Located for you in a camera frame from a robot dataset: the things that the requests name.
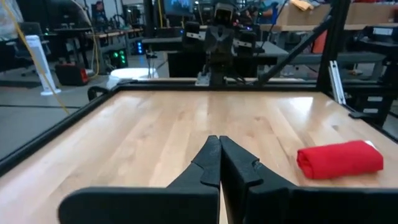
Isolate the person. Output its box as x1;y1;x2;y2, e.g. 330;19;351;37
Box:
248;1;279;25
93;1;108;24

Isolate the dark workbench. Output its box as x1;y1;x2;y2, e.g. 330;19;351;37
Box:
52;27;144;68

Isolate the computer with green lights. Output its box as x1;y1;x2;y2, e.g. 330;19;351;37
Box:
108;48;129;70

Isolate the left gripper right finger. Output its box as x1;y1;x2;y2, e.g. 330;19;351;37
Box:
219;136;398;224

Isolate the dark screen monitor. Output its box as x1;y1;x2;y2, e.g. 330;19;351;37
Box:
163;0;194;17

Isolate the black metal table frame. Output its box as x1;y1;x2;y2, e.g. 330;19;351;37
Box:
0;0;398;178

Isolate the black office chair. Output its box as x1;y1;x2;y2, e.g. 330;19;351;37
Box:
6;21;52;78

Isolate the white tower heater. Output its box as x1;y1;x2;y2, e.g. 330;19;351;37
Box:
24;34;62;96

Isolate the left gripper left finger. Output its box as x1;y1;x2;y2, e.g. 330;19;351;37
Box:
58;135;222;224

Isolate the black red box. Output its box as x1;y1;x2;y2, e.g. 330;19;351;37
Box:
55;63;90;87

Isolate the yellow cable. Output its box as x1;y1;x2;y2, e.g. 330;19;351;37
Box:
0;0;71;115
90;32;101;79

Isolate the black equipment rack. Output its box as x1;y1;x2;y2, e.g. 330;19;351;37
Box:
354;24;398;127

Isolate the orange object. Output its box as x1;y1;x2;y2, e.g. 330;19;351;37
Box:
312;30;328;54

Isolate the red cloth napkin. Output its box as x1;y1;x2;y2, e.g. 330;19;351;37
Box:
296;139;384;180

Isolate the white edge strip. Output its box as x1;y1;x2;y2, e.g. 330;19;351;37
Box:
328;60;346;106

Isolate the grey side desk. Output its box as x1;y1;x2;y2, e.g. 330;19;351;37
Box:
141;37;290;58
289;51;386;80

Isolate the black desk base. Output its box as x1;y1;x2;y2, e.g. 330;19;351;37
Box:
167;51;206;78

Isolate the white bundle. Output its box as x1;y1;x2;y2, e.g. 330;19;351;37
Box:
110;67;159;82

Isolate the yellow cloth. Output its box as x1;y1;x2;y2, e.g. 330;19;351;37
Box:
290;0;314;12

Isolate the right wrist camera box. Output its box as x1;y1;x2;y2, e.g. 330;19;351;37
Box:
214;2;234;26

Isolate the clear plastic sheet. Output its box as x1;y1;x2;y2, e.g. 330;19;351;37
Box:
0;0;24;41

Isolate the cardboard box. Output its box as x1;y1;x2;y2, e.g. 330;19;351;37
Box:
276;2;332;27
346;2;398;26

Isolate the wooden table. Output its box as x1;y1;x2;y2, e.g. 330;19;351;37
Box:
259;23;398;32

